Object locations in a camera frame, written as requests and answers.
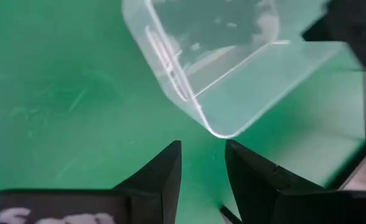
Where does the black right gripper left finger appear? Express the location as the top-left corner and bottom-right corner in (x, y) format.
(0, 139), (183, 224)

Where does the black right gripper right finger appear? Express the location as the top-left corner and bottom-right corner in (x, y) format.
(224, 139), (366, 224)

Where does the clear plastic container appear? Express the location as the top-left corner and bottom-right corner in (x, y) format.
(121, 0), (366, 139)

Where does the black frame wooden shelf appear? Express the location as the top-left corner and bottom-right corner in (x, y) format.
(301, 0), (366, 139)

